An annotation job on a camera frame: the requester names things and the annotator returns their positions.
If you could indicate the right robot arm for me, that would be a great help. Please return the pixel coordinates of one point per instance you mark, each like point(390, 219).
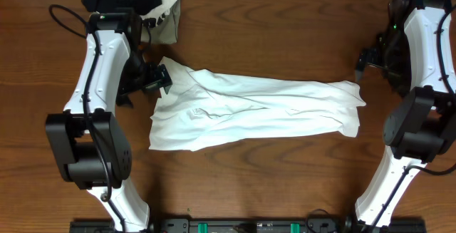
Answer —
point(414, 55)

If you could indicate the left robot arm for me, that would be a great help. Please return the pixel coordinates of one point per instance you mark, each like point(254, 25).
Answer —
point(88, 144)

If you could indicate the white printed t-shirt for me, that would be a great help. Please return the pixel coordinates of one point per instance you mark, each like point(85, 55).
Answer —
point(204, 109)

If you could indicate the white black-print garment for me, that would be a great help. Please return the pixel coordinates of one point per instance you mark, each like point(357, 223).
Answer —
point(164, 1)

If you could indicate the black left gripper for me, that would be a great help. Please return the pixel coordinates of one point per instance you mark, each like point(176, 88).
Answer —
point(157, 80)

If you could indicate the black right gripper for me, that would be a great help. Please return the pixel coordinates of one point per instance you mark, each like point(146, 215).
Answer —
point(402, 75)

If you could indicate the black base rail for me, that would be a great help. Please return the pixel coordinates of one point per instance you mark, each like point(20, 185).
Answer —
point(315, 224)

